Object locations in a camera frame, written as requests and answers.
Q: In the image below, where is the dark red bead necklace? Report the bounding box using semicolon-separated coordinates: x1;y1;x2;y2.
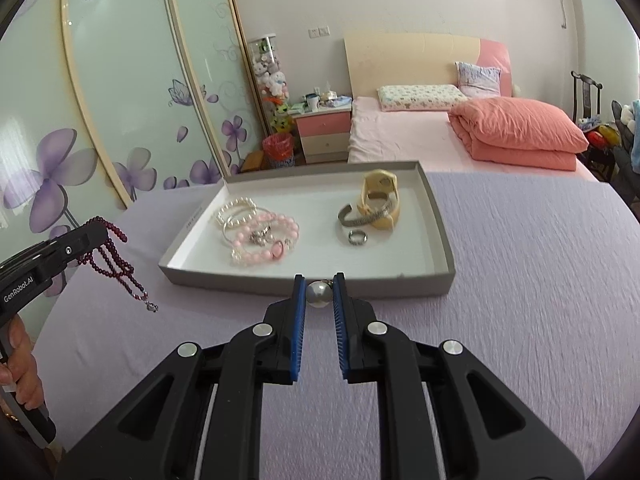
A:
74;216;161;313

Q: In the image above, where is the silver bangle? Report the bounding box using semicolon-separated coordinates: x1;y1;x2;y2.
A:
221;206;278;247

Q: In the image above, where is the white pearl bracelet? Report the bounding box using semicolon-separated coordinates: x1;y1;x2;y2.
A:
214;196;271;236

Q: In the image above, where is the pink bead bracelet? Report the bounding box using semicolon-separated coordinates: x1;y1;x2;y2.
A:
229;212;302;267

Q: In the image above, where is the silver cuff bracelet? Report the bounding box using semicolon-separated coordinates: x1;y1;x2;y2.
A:
336;197;396;228

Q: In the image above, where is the yellow wrist watch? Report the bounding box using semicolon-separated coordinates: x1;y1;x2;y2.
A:
357;169;400;231

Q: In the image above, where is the small silver charm cluster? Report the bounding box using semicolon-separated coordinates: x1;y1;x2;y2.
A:
250;226;274;247

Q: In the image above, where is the left hand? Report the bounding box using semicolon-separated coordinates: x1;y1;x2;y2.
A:
1;315;44;411

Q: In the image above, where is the purple table cloth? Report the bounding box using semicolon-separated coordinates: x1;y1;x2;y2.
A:
35;174;639;479

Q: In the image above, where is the floral sliding wardrobe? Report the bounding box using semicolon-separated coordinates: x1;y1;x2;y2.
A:
1;0;264;257

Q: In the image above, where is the small wooden stool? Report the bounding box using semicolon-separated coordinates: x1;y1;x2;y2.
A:
240;151;269;174

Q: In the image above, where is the red waste bin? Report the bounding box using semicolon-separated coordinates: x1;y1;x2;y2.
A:
262;132;295;168

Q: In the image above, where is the green frog plush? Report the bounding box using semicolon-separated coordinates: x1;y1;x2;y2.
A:
270;103;295;133

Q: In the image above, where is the glass toy display column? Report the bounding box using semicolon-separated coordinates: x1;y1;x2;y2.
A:
248;35;290;134

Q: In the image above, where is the grey cardboard tray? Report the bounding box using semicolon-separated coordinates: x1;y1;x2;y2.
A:
158;162;456;298

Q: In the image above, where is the pink beige nightstand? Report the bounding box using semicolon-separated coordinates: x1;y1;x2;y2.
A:
293;104;352;164

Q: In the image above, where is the white mug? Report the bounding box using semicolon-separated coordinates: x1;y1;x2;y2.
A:
305;93;320;113

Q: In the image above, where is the pink bed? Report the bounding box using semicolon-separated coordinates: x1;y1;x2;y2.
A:
348;96;596;182

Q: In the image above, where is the salmon folded duvet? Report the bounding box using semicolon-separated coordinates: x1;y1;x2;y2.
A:
448;96;588;171

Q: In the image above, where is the blue clothing pile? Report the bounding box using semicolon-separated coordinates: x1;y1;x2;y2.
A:
612;100;639;205

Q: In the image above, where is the beige pink headboard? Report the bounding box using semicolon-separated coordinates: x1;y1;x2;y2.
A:
344;32;513;98

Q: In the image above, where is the white patterned pillow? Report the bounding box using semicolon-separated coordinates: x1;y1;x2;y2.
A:
378;84;468;112

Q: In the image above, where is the lilac small pillow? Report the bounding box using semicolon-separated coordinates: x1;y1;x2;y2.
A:
456;62;501;99

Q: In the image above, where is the dark wooden chair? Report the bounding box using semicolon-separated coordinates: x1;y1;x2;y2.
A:
570;70;603;122

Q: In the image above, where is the wall socket plate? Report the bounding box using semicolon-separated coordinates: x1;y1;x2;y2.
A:
308;26;331;39

